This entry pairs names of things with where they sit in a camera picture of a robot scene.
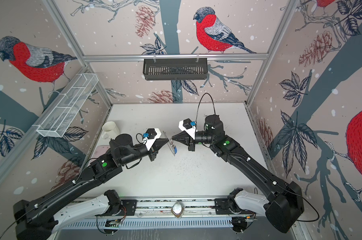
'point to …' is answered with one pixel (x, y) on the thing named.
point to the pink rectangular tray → (100, 150)
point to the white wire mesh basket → (63, 110)
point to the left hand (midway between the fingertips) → (166, 140)
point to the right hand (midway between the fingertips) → (173, 138)
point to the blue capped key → (175, 150)
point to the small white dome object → (177, 209)
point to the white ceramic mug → (110, 130)
